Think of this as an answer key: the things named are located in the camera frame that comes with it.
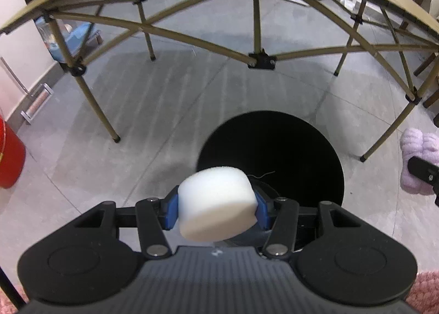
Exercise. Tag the blue pet bowl stand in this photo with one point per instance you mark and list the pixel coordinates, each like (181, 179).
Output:
(84, 34)

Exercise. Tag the tan folding table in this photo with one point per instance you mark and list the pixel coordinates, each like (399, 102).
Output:
(257, 26)

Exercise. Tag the white round sponge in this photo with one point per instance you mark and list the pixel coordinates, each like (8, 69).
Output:
(216, 201)

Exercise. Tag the dark wooden chair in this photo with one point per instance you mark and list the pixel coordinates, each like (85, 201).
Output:
(428, 67)

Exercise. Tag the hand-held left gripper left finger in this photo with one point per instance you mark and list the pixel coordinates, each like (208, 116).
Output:
(171, 213)

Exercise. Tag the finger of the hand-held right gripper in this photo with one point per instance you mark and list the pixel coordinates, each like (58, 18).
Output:
(423, 170)

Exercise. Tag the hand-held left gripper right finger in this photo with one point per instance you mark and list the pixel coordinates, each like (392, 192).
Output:
(262, 213)

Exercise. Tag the lilac fluffy slipper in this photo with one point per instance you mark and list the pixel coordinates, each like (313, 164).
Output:
(432, 144)
(411, 142)

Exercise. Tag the red bucket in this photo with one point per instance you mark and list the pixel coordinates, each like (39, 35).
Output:
(10, 156)

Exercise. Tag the metal framed board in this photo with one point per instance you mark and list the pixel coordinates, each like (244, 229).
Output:
(36, 105)

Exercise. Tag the black pole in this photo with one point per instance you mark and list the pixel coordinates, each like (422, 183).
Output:
(10, 286)

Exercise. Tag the black trash bin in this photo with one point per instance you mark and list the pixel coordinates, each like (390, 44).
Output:
(271, 149)

